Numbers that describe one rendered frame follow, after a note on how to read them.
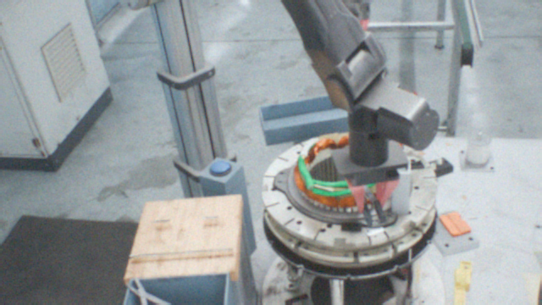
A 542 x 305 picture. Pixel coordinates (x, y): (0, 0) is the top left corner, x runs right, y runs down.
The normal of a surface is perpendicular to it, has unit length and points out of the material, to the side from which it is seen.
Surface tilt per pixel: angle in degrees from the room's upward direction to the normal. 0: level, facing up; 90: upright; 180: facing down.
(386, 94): 21
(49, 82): 90
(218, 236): 0
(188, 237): 0
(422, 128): 88
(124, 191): 0
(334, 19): 73
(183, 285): 90
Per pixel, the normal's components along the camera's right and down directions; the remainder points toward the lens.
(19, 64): 0.98, 0.02
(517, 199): -0.11, -0.81
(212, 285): 0.00, 0.58
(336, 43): 0.54, 0.19
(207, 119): 0.67, 0.37
